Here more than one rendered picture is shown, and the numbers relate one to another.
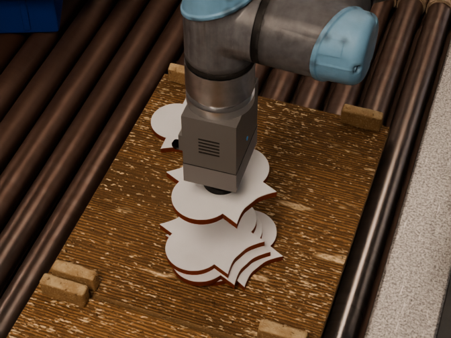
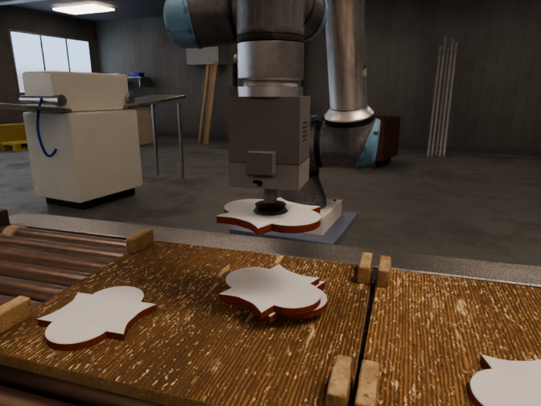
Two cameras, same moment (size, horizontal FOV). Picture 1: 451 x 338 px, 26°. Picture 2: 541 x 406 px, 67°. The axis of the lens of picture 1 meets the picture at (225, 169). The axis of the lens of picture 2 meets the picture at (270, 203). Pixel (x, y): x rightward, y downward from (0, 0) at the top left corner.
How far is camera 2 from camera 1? 1.19 m
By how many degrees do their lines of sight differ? 80
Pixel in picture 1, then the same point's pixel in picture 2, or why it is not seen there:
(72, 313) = (390, 395)
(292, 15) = not seen: outside the picture
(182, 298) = (338, 319)
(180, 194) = (289, 221)
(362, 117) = (145, 234)
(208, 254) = (299, 285)
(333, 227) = (248, 258)
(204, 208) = (307, 214)
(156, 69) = not seen: outside the picture
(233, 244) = (285, 275)
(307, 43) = not seen: outside the picture
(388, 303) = (307, 254)
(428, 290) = (293, 244)
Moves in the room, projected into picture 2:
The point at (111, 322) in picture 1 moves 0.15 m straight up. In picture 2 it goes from (389, 362) to (401, 223)
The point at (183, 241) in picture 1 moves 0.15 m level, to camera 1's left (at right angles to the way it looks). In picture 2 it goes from (283, 298) to (295, 384)
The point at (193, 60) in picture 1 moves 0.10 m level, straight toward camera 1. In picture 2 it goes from (296, 22) to (389, 23)
